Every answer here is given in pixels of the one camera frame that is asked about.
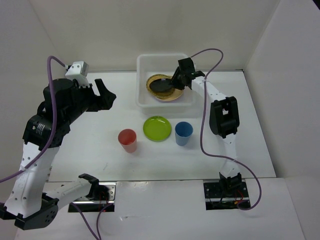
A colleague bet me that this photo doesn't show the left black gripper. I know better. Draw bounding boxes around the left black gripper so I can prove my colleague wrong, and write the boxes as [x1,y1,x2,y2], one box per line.
[64,78,117,124]

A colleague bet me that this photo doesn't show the orange plastic plate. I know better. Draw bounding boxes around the orange plastic plate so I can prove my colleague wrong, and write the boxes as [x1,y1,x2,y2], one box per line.
[156,74,183,102]

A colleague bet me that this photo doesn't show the round woven bamboo coaster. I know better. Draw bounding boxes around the round woven bamboo coaster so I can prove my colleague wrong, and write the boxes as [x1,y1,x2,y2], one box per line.
[145,74,175,99]

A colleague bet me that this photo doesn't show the black plastic plate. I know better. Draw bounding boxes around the black plastic plate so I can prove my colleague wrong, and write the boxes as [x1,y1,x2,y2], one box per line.
[150,78,175,93]

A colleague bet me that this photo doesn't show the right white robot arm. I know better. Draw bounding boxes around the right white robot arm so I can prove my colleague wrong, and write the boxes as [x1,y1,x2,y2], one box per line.
[171,57,242,198]

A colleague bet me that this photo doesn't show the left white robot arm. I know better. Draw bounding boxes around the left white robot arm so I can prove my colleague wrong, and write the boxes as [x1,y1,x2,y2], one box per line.
[0,78,116,230]

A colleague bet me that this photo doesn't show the clear plastic bin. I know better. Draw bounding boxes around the clear plastic bin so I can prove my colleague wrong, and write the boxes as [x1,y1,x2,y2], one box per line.
[135,53,199,119]

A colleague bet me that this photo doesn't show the red plastic cup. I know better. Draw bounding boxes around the red plastic cup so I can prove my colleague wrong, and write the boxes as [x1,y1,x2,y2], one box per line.
[118,128,137,154]

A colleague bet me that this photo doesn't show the blue plastic cup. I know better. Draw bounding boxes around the blue plastic cup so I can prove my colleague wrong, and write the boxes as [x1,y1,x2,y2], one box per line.
[174,121,194,146]

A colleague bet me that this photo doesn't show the green plastic plate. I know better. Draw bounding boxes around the green plastic plate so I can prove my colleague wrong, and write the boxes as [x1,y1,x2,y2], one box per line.
[142,116,172,142]

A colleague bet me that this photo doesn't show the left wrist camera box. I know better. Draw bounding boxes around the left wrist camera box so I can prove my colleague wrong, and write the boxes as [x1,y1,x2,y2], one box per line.
[65,61,90,88]

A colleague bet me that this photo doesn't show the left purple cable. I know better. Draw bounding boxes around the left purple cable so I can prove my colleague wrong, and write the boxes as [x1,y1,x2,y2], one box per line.
[0,55,115,240]

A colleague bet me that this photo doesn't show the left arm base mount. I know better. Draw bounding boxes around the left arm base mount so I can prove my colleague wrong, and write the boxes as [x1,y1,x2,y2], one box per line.
[72,181,117,213]

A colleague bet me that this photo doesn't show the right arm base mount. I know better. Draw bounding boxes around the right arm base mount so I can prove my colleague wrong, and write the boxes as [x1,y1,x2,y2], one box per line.
[203,180,251,211]

